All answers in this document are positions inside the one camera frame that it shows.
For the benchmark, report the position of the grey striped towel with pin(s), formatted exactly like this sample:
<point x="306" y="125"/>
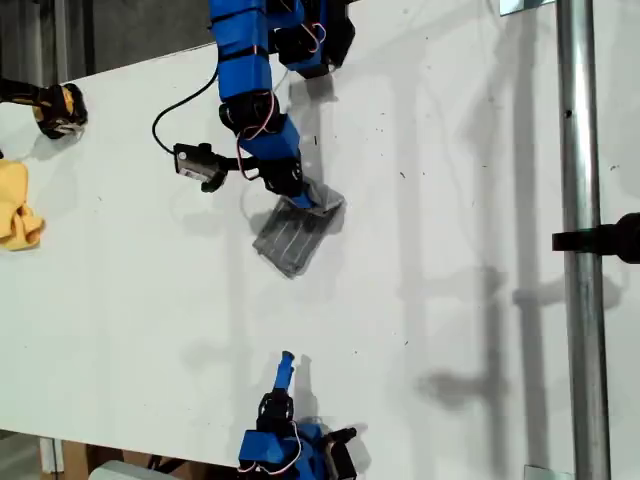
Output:
<point x="290" y="240"/>

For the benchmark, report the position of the brown cardboard box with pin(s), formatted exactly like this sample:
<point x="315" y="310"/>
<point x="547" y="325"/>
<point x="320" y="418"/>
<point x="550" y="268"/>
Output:
<point x="125" y="460"/>

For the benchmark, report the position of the white plastic box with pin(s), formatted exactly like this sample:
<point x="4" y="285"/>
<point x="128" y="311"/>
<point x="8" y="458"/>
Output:
<point x="120" y="471"/>

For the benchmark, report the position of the black yellow clamp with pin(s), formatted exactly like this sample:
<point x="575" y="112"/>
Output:
<point x="55" y="107"/>

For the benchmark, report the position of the yellow cloth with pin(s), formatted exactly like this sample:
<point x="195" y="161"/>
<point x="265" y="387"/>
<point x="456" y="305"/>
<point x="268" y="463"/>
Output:
<point x="15" y="210"/>

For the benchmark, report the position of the black camera stalk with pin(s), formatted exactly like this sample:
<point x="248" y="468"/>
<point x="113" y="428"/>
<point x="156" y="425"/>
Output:
<point x="220" y="172"/>
<point x="342" y="434"/>

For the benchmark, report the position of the black camera box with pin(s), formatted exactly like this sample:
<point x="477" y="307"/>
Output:
<point x="192" y="162"/>
<point x="342" y="460"/>

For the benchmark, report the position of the steel post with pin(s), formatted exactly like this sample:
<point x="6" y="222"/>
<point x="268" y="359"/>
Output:
<point x="582" y="150"/>

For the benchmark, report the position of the black post clamp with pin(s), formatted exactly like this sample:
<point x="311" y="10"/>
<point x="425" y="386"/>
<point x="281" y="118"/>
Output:
<point x="600" y="240"/>

